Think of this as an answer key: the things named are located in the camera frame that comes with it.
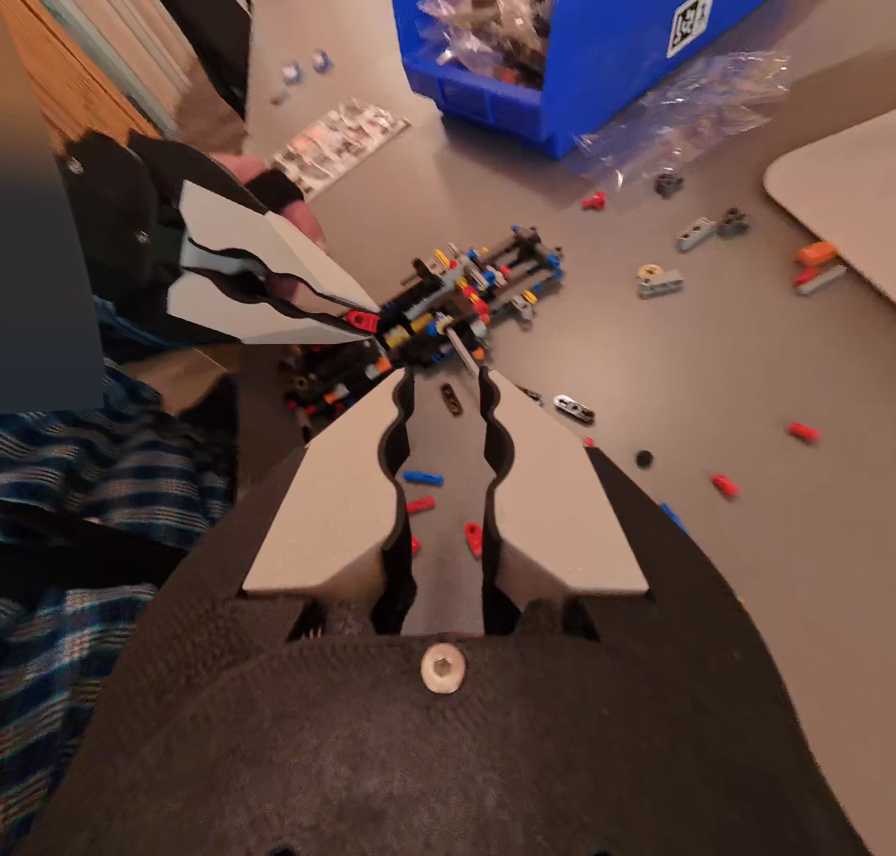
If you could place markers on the long red lego pin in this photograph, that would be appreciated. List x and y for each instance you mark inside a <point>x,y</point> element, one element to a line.
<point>420,504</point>

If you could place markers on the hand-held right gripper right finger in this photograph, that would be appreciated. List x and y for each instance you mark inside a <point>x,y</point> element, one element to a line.
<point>560,513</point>

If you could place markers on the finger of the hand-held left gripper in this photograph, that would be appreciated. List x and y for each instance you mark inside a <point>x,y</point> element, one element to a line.
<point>280,247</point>
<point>231,317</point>

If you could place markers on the small lego gear subassembly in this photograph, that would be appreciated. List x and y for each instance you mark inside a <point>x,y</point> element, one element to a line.
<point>463,352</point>

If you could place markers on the long lego chassis assembly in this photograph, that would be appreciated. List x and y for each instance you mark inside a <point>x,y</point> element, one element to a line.
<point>448,289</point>

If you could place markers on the white book stand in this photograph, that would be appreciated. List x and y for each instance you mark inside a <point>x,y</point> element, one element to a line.
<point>847,184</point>

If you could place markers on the dark grey lego connector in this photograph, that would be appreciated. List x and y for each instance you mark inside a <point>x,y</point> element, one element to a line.
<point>733,222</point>
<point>668,184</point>

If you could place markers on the small blue clip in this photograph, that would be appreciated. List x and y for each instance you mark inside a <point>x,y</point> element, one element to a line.
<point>322,61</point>
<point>292,72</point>

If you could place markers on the person's torso in plaid shirt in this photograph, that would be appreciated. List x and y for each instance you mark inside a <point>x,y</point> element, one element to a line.
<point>161,450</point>

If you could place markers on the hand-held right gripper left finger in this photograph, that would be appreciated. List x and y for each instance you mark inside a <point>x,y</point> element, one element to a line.
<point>329,513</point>

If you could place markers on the grey lego liftarm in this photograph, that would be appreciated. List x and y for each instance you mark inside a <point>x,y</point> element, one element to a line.
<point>665,285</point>

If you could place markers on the black office chair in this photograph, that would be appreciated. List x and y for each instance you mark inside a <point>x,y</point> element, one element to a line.
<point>210,16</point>

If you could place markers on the red and grey lego pin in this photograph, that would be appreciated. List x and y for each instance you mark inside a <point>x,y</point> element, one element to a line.
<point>819,280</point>

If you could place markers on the lego sticker sheet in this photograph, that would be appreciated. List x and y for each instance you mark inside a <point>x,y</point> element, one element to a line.
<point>336,145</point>

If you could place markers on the tan lego pulley wheel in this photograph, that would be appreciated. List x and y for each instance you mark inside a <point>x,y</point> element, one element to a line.
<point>649,271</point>

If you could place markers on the black rod with white band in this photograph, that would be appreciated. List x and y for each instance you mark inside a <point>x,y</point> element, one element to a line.
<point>304,422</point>

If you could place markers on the light grey lego beam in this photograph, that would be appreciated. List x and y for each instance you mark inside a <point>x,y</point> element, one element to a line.
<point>696,233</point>

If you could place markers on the orange lego piece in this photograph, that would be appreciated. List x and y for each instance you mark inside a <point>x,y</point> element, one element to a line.
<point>815,252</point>

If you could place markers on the long blue lego pin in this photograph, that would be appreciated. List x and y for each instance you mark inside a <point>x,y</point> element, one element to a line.
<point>423,478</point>

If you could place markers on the black lego liftarm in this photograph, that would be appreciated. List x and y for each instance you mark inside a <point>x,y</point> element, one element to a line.
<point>532,395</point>
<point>451,397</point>
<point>574,408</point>

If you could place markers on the black round lego piece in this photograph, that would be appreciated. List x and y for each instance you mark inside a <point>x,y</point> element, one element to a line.
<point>644,458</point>

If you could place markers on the empty clear plastic bag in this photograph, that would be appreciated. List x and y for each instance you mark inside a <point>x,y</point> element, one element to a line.
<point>693,121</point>

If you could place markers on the clear bags of lego parts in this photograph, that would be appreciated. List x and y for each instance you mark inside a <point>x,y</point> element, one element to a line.
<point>504,16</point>

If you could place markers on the person's left hand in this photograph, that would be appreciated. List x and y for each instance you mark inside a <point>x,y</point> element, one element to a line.
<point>308,222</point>

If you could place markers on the person's left forearm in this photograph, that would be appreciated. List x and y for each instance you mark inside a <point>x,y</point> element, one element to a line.
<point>115,324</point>

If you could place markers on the blue plastic bin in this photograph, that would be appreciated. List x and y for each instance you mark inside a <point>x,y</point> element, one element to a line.
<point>602,65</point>

